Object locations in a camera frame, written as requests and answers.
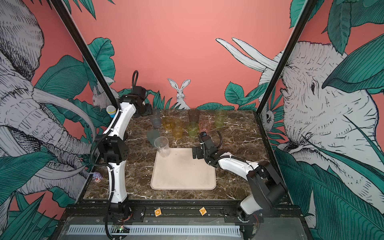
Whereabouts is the yellow plastic glass front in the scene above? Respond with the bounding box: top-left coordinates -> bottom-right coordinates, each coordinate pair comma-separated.
172,119 -> 184,140

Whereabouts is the teal frosted glass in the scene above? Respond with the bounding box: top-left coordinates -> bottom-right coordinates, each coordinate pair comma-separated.
147,129 -> 161,148

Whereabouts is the blue grey plastic glass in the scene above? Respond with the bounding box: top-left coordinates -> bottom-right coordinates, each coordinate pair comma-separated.
149,109 -> 162,129

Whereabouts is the green plastic glass short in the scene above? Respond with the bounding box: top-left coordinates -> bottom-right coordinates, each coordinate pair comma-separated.
187,122 -> 199,138

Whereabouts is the black front rail base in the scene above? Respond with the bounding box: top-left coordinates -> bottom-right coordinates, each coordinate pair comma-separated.
61,200 -> 304,225

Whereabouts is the amber plastic glass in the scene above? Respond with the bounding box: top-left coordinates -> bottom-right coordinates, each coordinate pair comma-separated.
162,117 -> 174,132

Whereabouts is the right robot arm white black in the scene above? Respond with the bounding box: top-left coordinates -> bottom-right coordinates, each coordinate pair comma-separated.
192,132 -> 288,223

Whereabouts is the toy microphone on stand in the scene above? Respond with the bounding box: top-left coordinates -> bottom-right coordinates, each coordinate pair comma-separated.
106,104 -> 129,145

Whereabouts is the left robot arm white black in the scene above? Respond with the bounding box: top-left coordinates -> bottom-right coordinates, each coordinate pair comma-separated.
91,86 -> 152,223

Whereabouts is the pink plastic glass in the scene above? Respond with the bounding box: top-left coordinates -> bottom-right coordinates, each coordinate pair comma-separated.
199,120 -> 211,133

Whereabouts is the small purple toy figure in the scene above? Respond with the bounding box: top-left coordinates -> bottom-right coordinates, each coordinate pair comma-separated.
92,172 -> 104,183

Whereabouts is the right black frame post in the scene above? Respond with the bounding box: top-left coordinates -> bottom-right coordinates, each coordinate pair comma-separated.
255,0 -> 319,116

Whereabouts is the tall light green glass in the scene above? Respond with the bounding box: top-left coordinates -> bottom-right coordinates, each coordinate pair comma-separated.
215,110 -> 227,129

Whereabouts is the dark brown plastic glass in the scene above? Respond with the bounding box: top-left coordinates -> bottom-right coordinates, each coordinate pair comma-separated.
188,109 -> 200,123

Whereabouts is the black frame post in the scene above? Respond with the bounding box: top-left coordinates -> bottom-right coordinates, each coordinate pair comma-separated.
51,0 -> 120,109
255,0 -> 319,116

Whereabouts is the beige square tray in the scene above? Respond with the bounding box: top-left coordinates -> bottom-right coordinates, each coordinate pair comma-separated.
151,148 -> 217,191

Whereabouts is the clear plastic glass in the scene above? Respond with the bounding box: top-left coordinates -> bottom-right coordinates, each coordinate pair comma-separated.
154,137 -> 170,158

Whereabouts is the left black frame post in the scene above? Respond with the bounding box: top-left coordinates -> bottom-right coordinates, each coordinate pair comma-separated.
51,0 -> 120,109

